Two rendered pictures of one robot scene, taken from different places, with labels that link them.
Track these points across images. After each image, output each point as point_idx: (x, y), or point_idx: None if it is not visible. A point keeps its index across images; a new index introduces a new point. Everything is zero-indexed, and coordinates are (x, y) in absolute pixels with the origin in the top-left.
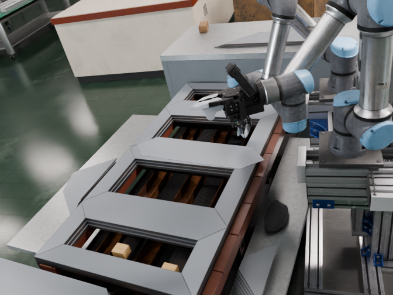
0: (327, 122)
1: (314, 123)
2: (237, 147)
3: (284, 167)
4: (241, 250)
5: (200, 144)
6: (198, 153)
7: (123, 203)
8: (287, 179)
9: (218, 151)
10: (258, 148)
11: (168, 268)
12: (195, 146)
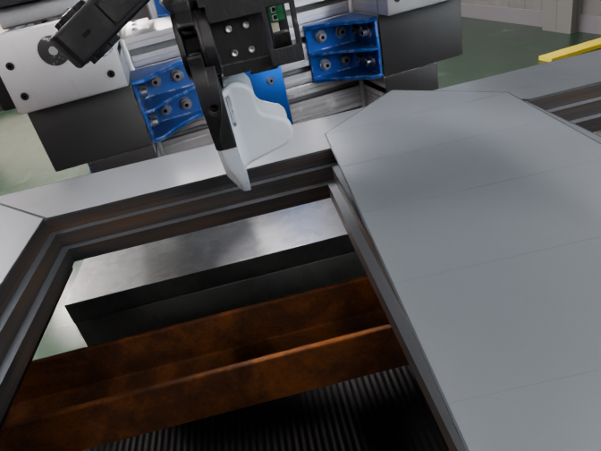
0: (155, 64)
1: (146, 89)
2: (357, 160)
3: (274, 239)
4: None
5: (468, 323)
6: (597, 253)
7: None
8: (335, 210)
9: (453, 191)
10: (325, 123)
11: None
12: (543, 340)
